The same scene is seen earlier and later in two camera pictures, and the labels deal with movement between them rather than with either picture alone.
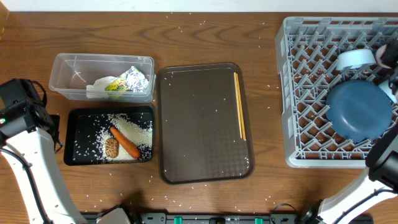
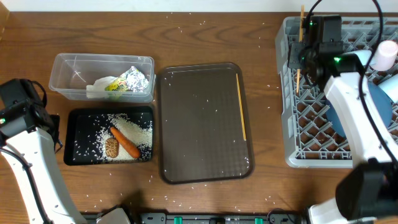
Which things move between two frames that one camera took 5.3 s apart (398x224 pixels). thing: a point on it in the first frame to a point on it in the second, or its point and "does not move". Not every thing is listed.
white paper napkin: (100, 84) does not move
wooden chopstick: (237, 105) to (301, 27)
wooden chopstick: (242, 112) does not move
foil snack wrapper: (132, 80) does not move
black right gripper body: (392, 58) to (308, 53)
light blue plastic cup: (386, 86) does not move
